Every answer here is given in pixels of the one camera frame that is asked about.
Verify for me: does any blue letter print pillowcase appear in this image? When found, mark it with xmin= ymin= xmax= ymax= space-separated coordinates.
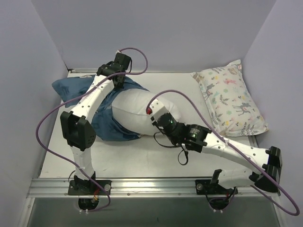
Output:
xmin=51 ymin=76 xmax=151 ymax=142

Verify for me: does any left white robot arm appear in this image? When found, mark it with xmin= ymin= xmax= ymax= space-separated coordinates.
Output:
xmin=60 ymin=52 xmax=132 ymax=194

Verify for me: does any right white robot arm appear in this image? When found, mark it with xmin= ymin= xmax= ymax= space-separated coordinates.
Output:
xmin=151 ymin=113 xmax=282 ymax=193

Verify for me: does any white floral deer pillow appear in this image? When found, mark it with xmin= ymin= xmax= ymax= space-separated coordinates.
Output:
xmin=191 ymin=60 xmax=269 ymax=137

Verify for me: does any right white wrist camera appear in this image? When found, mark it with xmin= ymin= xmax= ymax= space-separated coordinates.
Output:
xmin=148 ymin=99 xmax=169 ymax=121

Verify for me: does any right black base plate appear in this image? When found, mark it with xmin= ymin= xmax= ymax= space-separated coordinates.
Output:
xmin=195 ymin=179 xmax=234 ymax=195

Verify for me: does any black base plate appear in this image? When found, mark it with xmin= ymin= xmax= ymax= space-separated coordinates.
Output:
xmin=68 ymin=179 xmax=112 ymax=196
xmin=195 ymin=179 xmax=234 ymax=195

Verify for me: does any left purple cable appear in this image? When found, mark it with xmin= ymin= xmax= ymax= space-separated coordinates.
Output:
xmin=36 ymin=47 xmax=149 ymax=212

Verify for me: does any purple cable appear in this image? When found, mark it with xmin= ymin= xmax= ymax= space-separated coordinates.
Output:
xmin=146 ymin=89 xmax=301 ymax=216
xmin=36 ymin=47 xmax=149 ymax=212

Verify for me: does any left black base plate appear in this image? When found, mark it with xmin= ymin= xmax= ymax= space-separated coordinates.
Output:
xmin=68 ymin=179 xmax=112 ymax=196

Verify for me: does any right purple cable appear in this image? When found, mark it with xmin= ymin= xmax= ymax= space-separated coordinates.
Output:
xmin=146 ymin=89 xmax=301 ymax=216

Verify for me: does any aluminium front rail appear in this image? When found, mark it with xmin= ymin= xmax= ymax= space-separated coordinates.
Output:
xmin=26 ymin=177 xmax=281 ymax=199

